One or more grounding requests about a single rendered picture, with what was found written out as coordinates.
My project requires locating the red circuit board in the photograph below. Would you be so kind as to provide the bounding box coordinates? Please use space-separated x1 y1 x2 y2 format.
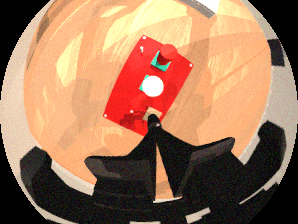
102 35 194 136

